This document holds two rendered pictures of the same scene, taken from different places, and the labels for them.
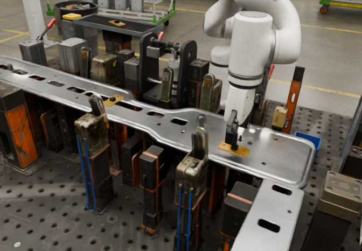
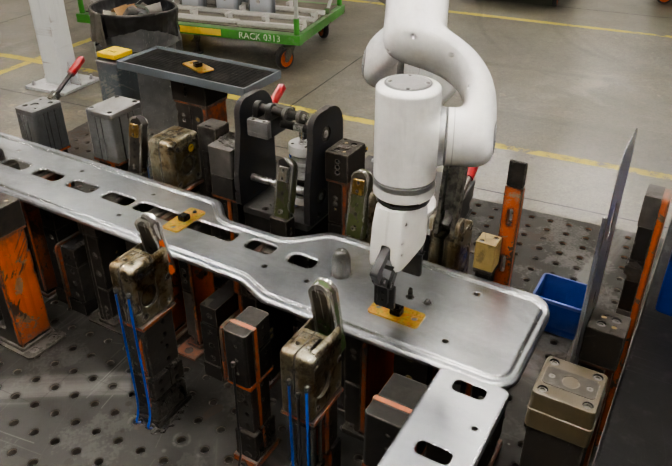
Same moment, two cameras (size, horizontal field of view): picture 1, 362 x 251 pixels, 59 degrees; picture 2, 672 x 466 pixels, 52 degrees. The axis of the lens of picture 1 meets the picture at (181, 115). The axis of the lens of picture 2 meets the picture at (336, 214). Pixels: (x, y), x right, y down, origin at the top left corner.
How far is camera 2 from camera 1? 0.21 m
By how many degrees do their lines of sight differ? 3
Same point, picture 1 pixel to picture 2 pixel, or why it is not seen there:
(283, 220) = (460, 443)
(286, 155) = (490, 326)
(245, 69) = (398, 176)
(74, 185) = (116, 376)
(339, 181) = (564, 375)
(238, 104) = (391, 236)
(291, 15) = (477, 82)
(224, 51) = not seen: hidden behind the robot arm
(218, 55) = not seen: hidden behind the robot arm
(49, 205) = (68, 414)
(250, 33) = (400, 117)
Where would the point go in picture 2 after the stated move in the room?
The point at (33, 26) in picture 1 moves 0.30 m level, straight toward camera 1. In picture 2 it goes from (50, 46) to (52, 59)
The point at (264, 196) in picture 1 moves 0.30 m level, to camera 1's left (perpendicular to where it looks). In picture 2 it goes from (435, 402) to (208, 392)
